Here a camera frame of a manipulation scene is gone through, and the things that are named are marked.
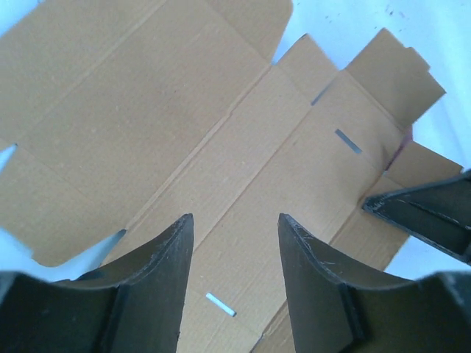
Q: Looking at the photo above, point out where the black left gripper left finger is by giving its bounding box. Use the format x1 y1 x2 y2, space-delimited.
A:
1 214 194 352

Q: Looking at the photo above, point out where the small red packet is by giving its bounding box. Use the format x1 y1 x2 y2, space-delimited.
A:
383 125 414 174

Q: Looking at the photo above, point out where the brown cardboard paper box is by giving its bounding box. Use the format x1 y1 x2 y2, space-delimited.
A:
1 1 461 352

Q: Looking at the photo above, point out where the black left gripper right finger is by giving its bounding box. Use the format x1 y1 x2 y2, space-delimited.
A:
278 213 470 352

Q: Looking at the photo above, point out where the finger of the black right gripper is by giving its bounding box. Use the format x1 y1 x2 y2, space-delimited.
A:
362 170 470 265

